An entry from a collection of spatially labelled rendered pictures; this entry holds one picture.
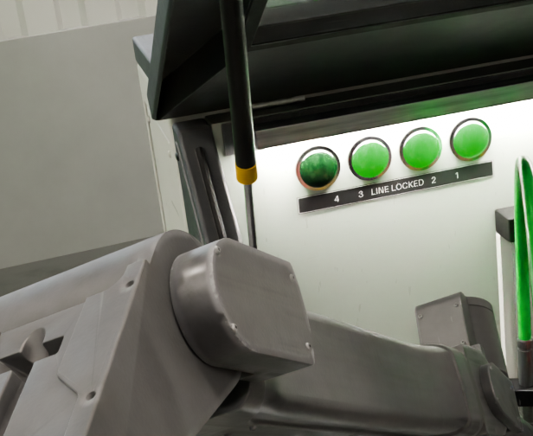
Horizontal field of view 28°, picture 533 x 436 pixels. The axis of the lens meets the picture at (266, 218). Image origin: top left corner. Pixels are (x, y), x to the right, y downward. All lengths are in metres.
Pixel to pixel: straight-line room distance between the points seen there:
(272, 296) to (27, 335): 0.08
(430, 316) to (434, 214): 0.48
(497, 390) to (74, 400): 0.44
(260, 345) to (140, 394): 0.06
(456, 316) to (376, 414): 0.26
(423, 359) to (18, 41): 4.21
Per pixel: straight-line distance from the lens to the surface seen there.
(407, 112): 1.18
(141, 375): 0.32
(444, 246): 1.28
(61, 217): 4.96
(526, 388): 1.29
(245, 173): 0.94
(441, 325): 0.78
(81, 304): 0.34
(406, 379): 0.59
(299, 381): 0.46
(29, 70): 4.79
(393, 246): 1.26
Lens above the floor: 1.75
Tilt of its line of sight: 20 degrees down
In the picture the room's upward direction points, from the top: 7 degrees counter-clockwise
